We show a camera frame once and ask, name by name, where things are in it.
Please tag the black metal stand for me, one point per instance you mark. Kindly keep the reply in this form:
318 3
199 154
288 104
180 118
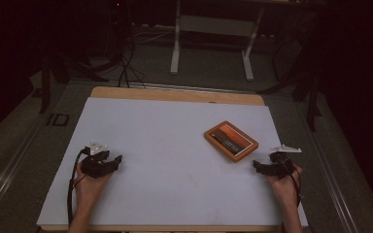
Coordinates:
304 81
50 81

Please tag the white metal desk frame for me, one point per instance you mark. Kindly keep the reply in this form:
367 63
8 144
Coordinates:
213 27

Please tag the orange wooden picture frame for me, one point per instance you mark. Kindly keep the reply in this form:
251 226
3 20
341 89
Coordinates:
231 141

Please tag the metal floor rail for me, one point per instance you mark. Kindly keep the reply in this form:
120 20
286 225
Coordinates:
191 87
330 174
9 168

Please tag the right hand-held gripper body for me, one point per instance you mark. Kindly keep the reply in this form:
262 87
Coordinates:
281 165

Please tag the person's left hand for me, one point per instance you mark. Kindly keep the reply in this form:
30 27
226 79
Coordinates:
89 191

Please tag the person's right hand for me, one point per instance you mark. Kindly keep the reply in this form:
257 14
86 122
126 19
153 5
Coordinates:
286 189

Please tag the black floor socket box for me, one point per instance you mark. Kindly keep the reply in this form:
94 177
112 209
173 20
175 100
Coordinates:
58 119

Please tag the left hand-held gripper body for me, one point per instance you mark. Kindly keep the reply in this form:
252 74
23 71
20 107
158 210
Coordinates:
94 163

